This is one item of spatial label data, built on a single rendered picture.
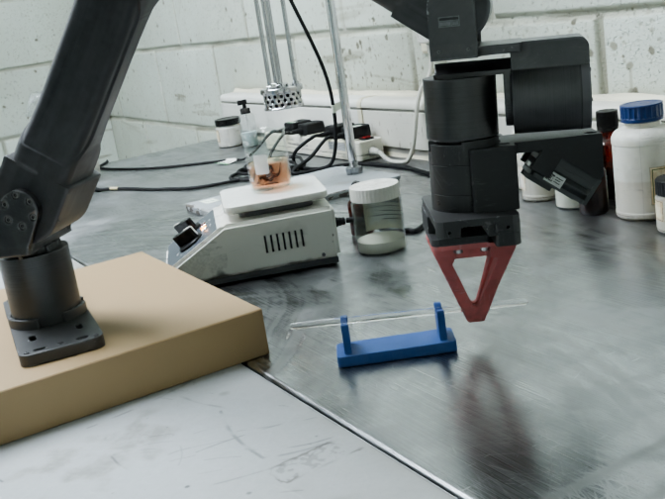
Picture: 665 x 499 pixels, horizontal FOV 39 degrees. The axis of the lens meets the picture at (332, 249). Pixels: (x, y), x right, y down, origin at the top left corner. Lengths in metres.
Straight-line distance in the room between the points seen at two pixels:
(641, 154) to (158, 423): 0.62
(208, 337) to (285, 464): 0.20
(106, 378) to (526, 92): 0.40
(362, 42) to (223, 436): 1.24
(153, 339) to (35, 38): 2.69
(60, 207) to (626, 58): 0.80
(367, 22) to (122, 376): 1.15
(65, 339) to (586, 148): 0.45
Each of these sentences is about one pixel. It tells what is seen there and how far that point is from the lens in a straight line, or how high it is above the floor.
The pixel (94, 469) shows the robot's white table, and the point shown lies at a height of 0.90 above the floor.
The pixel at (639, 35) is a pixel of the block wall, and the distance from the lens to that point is 1.31.
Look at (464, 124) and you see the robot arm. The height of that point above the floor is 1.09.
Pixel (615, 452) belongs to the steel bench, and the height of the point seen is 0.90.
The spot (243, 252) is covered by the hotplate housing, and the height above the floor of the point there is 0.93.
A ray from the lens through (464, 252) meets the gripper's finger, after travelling 0.76.
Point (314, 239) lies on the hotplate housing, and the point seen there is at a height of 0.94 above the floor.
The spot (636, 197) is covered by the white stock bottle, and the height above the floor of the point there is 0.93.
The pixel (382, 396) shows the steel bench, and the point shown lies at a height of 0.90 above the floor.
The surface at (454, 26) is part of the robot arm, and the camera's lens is 0.71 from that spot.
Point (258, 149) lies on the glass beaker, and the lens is 1.09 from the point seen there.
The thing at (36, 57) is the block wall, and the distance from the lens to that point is 3.44.
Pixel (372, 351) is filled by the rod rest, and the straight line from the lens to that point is 0.78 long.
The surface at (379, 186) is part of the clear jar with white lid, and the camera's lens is 1.08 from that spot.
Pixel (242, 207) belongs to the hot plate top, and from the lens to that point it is 1.06.
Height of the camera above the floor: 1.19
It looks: 15 degrees down
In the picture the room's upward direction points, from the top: 9 degrees counter-clockwise
